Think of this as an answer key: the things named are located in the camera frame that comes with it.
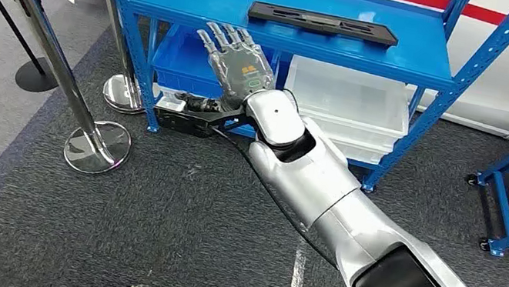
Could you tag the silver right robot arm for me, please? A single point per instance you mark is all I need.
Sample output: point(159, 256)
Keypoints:
point(329, 191)

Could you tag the chrome stanchion post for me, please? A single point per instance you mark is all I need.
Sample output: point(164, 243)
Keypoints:
point(59, 73)
point(120, 94)

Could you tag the blue plastic bin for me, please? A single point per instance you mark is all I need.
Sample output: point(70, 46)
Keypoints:
point(180, 62)

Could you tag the clear floor tape mark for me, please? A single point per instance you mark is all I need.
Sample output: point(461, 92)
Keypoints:
point(297, 284)

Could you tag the black plastic car part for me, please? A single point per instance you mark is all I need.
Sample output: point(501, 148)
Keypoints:
point(321, 23)

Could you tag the white car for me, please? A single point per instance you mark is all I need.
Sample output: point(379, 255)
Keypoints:
point(502, 85)

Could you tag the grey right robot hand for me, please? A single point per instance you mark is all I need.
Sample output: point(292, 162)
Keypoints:
point(245, 73)

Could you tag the white plastic bin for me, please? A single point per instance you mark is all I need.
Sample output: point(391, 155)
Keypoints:
point(162, 91)

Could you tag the clear plastic bin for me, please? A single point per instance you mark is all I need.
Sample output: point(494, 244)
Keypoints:
point(366, 153)
point(344, 100)

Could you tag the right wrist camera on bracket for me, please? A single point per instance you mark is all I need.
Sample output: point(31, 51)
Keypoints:
point(175, 121)

